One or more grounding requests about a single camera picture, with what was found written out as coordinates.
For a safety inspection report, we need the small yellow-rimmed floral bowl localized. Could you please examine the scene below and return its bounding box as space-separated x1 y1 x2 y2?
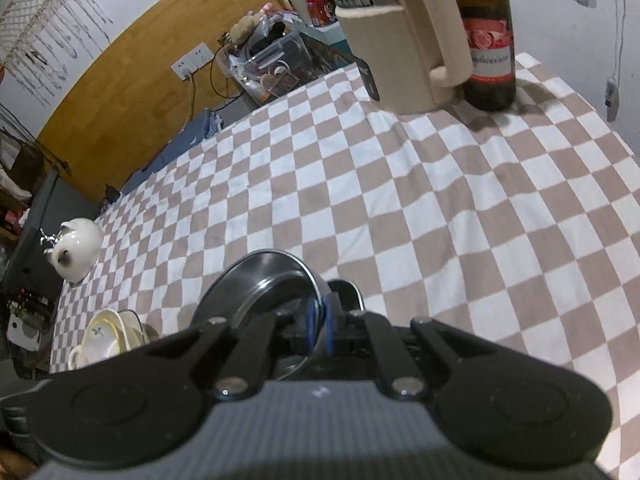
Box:
70 309 127 368

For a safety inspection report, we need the white cat-shaped teapot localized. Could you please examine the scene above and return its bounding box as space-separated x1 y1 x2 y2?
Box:
40 218 104 284

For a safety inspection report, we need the round stainless steel bowl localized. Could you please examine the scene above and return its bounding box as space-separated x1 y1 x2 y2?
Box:
191 249 334 380

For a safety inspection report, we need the white macrame wall hanging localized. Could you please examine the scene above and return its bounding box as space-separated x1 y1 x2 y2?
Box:
1 0 113 106

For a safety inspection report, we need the blue cloth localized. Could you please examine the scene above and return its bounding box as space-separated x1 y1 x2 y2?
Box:
120 108 224 195

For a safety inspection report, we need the checkered brown white tablecloth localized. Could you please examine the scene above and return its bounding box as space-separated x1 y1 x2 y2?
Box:
51 53 639 479

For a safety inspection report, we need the cream electric cooking pot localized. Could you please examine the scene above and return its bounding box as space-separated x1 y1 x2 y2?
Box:
334 0 472 115

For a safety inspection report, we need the brown beer bottle red label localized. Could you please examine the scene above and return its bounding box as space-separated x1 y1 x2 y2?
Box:
456 0 516 112

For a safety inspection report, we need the clear plastic clutter box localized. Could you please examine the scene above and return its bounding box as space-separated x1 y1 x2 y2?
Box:
230 30 318 105

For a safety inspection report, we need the white wall power socket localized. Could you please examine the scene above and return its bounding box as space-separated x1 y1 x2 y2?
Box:
170 42 214 80

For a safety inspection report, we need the cream oval handled dish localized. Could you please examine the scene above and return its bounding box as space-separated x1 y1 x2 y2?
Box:
67 310 149 370

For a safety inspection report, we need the rectangular steel tray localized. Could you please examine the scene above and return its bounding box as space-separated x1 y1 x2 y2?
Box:
328 278 366 312

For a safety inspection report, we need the white power strip cable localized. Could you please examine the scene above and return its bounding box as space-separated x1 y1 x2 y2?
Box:
602 0 632 123

